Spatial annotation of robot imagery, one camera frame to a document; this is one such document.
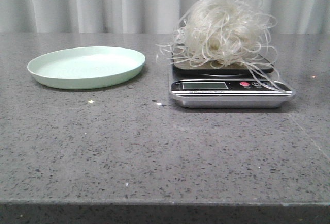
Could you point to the white pleated curtain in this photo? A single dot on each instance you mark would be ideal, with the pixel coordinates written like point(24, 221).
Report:
point(144, 16)

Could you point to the silver black kitchen scale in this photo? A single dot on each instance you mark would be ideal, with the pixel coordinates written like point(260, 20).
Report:
point(213, 85)

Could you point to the white vermicelli noodle bundle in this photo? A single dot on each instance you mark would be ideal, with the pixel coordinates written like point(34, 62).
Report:
point(222, 33)

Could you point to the light green plastic plate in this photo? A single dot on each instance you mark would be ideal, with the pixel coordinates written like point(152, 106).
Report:
point(83, 68)

